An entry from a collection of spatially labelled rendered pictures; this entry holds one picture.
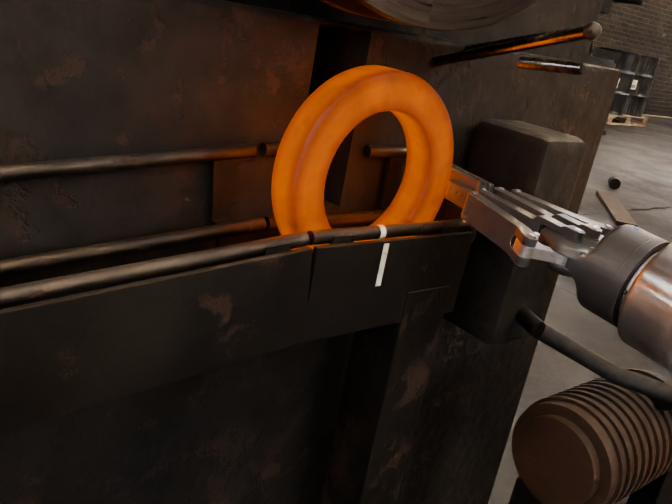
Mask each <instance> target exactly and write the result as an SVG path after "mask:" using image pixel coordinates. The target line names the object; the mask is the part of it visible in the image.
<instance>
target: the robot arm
mask: <svg viewBox="0 0 672 504"><path fill-rule="evenodd" d="M493 188H494V184H492V183H490V182H488V181H486V180H484V179H482V178H480V177H478V176H476V175H474V174H472V173H470V172H468V171H466V170H464V169H462V168H461V167H459V166H457V165H455V164H453V165H452V171H451V176H450V180H449V181H448V184H447V187H446V190H445V197H444V198H445V199H447V200H449V201H450V202H452V203H454V204H456V205H458V206H459V207H461V208H463V210H462V213H461V218H462V219H464V220H465V221H466V222H467V223H469V224H470V225H472V226H473V227H474V228H475V229H477V230H478V231H479V232H481V233H482V234H483V235H484V236H486V237H487V238H488V239H490V240H491V241H492V242H494V243H495V244H496V245H497V246H499V247H500V248H501V249H503V250H504V251H505V252H507V253H508V255H509V256H510V257H511V259H512V260H513V262H514V263H515V264H517V265H518V266H520V267H528V265H529V263H530V260H531V259H536V260H540V261H542V262H543V263H545V264H546V265H547V267H548V268H549V269H550V270H552V271H553V272H555V273H557V274H559V275H562V276H568V277H572V278H573V279H574V281H575V284H576V290H577V292H576V294H577V299H578V301H579V303H580V304H581V306H583V307H584V308H585V309H587V310H589V311H590V312H592V313H594V314H595V315H597V316H599V317H600V318H602V319H604V320H605V321H607V322H609V323H610V324H612V325H614V326H615V327H617V328H618V334H619V337H620V338H621V340H622V341H623V342H624V343H625V344H627V345H629V346H630V347H632V348H634V349H635V350H637V351H638V352H640V353H642V354H643V355H645V356H646V357H648V358H650V359H651V360H653V361H655V362H656V363H658V364H660V365H661V366H663V367H664V368H666V369H668V370H669V372H670V373H672V243H670V242H668V241H666V240H664V239H662V238H659V237H657V236H655V235H653V234H651V233H649V232H647V231H645V230H643V229H641V228H638V227H636V226H634V225H630V224H626V225H621V226H618V227H616V228H613V227H612V226H610V225H607V224H606V225H605V224H602V223H599V222H596V221H593V220H589V219H587V218H585V217H582V216H580V215H577V214H575V213H573V212H570V211H568V210H565V209H563V208H561V207H558V206H556V205H553V204H551V203H549V202H546V201H544V200H541V199H539V198H537V197H534V196H532V195H529V194H527V193H524V192H522V191H521V190H519V189H512V190H511V192H509V191H507V190H505V189H504V188H502V187H495V188H494V189H493Z"/></svg>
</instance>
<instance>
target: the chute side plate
mask: <svg viewBox="0 0 672 504"><path fill-rule="evenodd" d="M472 236H473V233H472V232H470V231H466V232H455V233H445V234H434V235H423V236H413V237H402V238H392V239H381V240H371V241H360V242H350V243H339V244H328V245H318V246H314V249H312V248H310V247H305V248H300V249H295V250H290V251H285V252H280V253H276V254H271V255H266V256H260V257H255V258H251V259H246V260H241V261H236V262H231V263H226V264H221V265H216V266H211V267H206V268H201V269H196V270H191V271H187V272H182V273H177V274H172V275H167V276H162V277H157V278H152V279H147V280H142V281H137V282H132V283H127V284H123V285H118V286H113V287H108V288H103V289H98V290H93V291H88V292H83V293H78V294H73V295H68V296H63V297H59V298H54V299H49V300H44V301H39V302H34V303H29V304H24V305H19V306H14V307H9V308H4V309H0V434H3V433H6V432H9V431H13V430H16V429H19V428H22V427H26V426H29V425H32V424H36V423H39V422H42V421H45V420H49V419H52V418H55V417H59V416H62V415H65V414H68V413H72V412H75V411H78V410H82V409H85V408H88V407H91V406H95V405H98V404H101V403H105V402H108V401H111V400H114V399H118V398H121V397H124V396H128V395H131V394H134V393H138V392H141V391H144V390H147V389H151V388H154V387H157V386H161V385H164V384H167V383H170V382H174V381H177V380H180V379H184V378H187V377H190V376H193V375H197V374H200V373H203V372H207V371H210V370H213V369H216V368H220V367H223V366H226V365H230V364H233V363H236V362H239V361H243V360H246V359H249V358H253V357H256V356H259V355H262V354H266V353H269V352H272V351H276V350H279V349H282V348H285V347H289V346H292V345H295V344H299V343H302V342H306V341H311V340H316V339H321V338H326V337H331V336H336V335H341V334H345V333H350V332H355V331H360V330H365V329H370V328H375V327H380V326H385V325H389V324H394V323H399V322H401V318H402V314H403V310H404V305H405V301H406V296H407V293H408V292H412V291H418V290H424V289H430V288H436V287H442V286H448V285H449V286H450V291H449V295H448V299H447V303H446V307H445V311H444V313H448V312H453V310H454V306H455V302H456V298H457V294H458V290H459V286H460V283H461V279H462V275H463V271H464V267H465V263H466V259H467V255H468V251H469V248H470V244H471V240H472ZM386 243H390V244H389V248H388V253H387V258H386V262H385V267H384V271H383V276H382V281H381V285H380V286H375V284H376V280H377V275H378V270H379V265H380V261H381V256H382V251H383V247H384V244H386ZM312 253H313V254H312Z"/></svg>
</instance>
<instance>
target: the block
mask: <svg viewBox="0 0 672 504"><path fill-rule="evenodd" d="M585 153H586V143H585V142H583V141H582V140H581V139H580V138H579V137H576V136H572V135H569V134H565V133H562V132H558V131H555V130H552V129H548V128H545V127H541V126H538V125H534V124H531V123H527V122H524V121H518V120H503V119H486V120H482V121H480V123H479V124H478V126H477V128H476V132H475V136H474V140H473V144H472V148H471V152H470V156H469V160H468V164H467V169H466V171H468V172H470V173H472V174H474V175H476V176H478V177H480V178H482V179H484V180H486V181H488V182H490V183H492V184H494V188H495V187H502V188H504V189H505V190H507V191H509V192H511V190H512V189H519V190H521V191H522V192H524V193H527V194H529V195H532V196H534V197H537V198H539V199H541V200H544V201H546V202H549V203H551V204H553V205H556V206H558V207H561V208H563V209H565V210H568V209H569V205H570V202H571V199H572V195H573V192H574V189H575V185H576V182H577V179H578V176H579V172H580V169H581V166H582V162H583V159H584V156H585ZM494 188H493V189H494ZM549 271H550V269H549V268H548V267H547V265H546V264H545V263H543V262H542V261H540V260H536V259H531V260H530V263H529V265H528V267H520V266H518V265H517V264H515V263H514V262H513V260H512V259H511V257H510V256H509V255H508V253H507V252H505V251H504V250H503V249H501V248H500V247H499V246H497V245H496V244H495V243H494V242H492V241H491V240H490V239H488V238H487V237H486V236H484V235H483V234H482V233H481V232H479V231H478V230H477V229H476V236H475V239H474V241H473V242H472V244H471V247H470V250H469V254H468V258H467V262H466V266H465V270H464V274H463V278H462V279H461V283H460V286H459V290H458V294H457V298H456V302H455V306H454V310H453V312H448V313H444V315H443V318H444V319H446V320H448V321H449V322H451V323H452V324H454V325H456V326H457V327H459V328H461V329H462V330H464V331H466V332H467V333H469V334H471V335H472V336H474V337H476V338H477V339H479V340H481V341H482V342H484V343H486V344H489V345H499V344H502V343H506V342H510V341H514V340H517V339H521V338H525V337H526V336H527V335H528V334H529V333H528V332H527V331H526V330H525V329H524V328H523V327H522V326H521V325H520V324H519V323H518V322H517V321H516V314H517V312H518V311H519V309H520V308H522V307H523V306H525V307H527V308H528V309H530V310H531V311H532V312H533V313H534V314H535V315H536V314H537V310H538V307H539V304H540V301H541V297H542V294H543V291H544V287H545V284H546V281H547V278H548V274H549Z"/></svg>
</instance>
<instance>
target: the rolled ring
mask: <svg viewBox="0 0 672 504"><path fill-rule="evenodd" d="M384 111H390V112H392V113H393V114H394V115H395V116H396V117H397V119H398V120H399V122H400V124H401V126H402V128H403V131H404V134H405V139H406V147H407V158H406V166H405V171H404V175H403V179H402V182H401V184H400V187H399V189H398V191H397V193H396V195H395V197H394V199H393V201H392V202H391V204H390V205H389V207H388V208H387V209H386V210H385V212H384V213H383V214H382V215H381V216H380V217H379V218H378V219H377V220H376V221H375V222H373V223H372V224H371V225H369V226H374V225H388V224H401V223H414V222H427V221H433V220H434V218H435V217H436V215H437V213H438V211H439V209H440V206H441V204H442V202H443V199H444V197H445V190H446V187H447V184H448V181H449V180H450V176H451V171H452V165H453V154H454V141H453V131H452V125H451V121H450V117H449V114H448V111H447V109H446V106H445V104H444V102H443V101H442V99H441V97H440V96H439V95H438V93H437V92H436V91H435V90H434V89H433V87H432V86H431V85H430V84H428V83H427V82H426V81H425V80H423V79H422V78H420V77H418V76H416V75H414V74H412V73H409V72H405V71H401V70H397V69H393V68H390V67H386V66H380V65H364V66H359V67H355V68H351V69H349V70H346V71H344V72H341V73H339V74H337V75H335V76H334V77H332V78H330V79H329V80H327V81H326V82H324V83H323V84H322V85H321V86H319V87H318V88H317V89H316V90H315V91H314V92H313V93H312V94H311V95H310V96H309V97H308V98H307V99H306V100H305V101H304V102H303V104H302V105H301V106H300V108H299V109H298V110H297V112H296V113H295V115H294V116H293V118H292V119H291V121H290V123H289V125H288V127H287V129H286V131H285V133H284V135H283V137H282V140H281V142H280V145H279V148H278V151H277V154H276V158H275V162H274V167H273V173H272V182H271V199H272V208H273V213H274V217H275V221H276V224H277V227H278V229H279V232H280V234H281V235H286V234H292V233H297V232H303V231H305V232H307V231H310V230H322V229H332V228H331V227H330V225H329V223H328V220H327V217H326V213H325V207H324V189H325V182H326V177H327V173H328V170H329V167H330V164H331V162H332V159H333V157H334V155H335V153H336V151H337V149H338V148H339V146H340V144H341V143H342V141H343V140H344V139H345V137H346V136H347V135H348V134H349V133H350V132H351V130H352V129H353V128H355V127H356V126H357V125H358V124H359V123H360V122H362V121H363V120H365V119H366V118H368V117H370V116H371V115H374V114H376V113H379V112H384Z"/></svg>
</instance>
